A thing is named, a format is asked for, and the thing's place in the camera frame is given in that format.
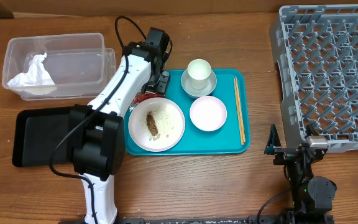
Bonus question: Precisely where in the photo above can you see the grey dish rack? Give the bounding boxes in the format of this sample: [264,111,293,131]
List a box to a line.
[269,4,358,153]

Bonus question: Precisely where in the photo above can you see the left wooden chopstick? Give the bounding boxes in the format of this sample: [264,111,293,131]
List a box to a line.
[233,77,244,146]

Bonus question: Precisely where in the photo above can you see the large white plate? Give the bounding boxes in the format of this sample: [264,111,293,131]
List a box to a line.
[128,98,186,152]

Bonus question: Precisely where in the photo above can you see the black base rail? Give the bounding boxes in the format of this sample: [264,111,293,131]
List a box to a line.
[117,215,287,224]

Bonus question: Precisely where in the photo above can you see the white tissue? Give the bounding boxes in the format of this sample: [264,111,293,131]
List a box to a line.
[7,53,55,87]

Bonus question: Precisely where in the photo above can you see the small white bowl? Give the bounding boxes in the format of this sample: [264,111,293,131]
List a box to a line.
[190,96,227,132]

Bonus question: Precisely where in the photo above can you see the grey saucer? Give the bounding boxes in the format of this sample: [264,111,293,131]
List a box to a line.
[181,70,217,98]

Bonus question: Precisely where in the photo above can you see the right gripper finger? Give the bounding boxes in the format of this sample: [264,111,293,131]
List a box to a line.
[306,124,319,137]
[264,124,281,155]

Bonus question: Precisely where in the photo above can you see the wooden chopstick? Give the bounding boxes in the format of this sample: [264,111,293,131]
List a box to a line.
[235,75,247,144]
[233,77,244,146]

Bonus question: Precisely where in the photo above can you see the right wooden chopstick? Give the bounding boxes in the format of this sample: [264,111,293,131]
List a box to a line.
[235,75,247,144]

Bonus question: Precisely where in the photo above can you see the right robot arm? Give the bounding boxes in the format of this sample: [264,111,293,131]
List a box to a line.
[256,124,337,224]

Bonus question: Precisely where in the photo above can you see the red snack wrapper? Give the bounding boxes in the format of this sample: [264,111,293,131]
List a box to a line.
[131,93,158,108]

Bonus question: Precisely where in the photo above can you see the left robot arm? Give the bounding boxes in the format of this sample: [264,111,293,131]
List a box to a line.
[67,27,172,223]

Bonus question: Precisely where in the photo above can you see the clear plastic bin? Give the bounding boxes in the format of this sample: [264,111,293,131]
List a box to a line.
[2,33,115,100]

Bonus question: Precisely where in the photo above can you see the brown food scrap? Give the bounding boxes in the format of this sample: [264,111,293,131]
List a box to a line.
[146,111,160,140]

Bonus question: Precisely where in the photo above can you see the black rectangular tray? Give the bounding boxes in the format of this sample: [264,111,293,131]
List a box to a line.
[12,106,71,167]

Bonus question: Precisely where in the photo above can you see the white cup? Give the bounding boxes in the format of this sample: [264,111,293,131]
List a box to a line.
[187,59,211,89]

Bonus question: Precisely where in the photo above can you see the pile of white rice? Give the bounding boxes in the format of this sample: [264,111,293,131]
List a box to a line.
[139,104,182,141]

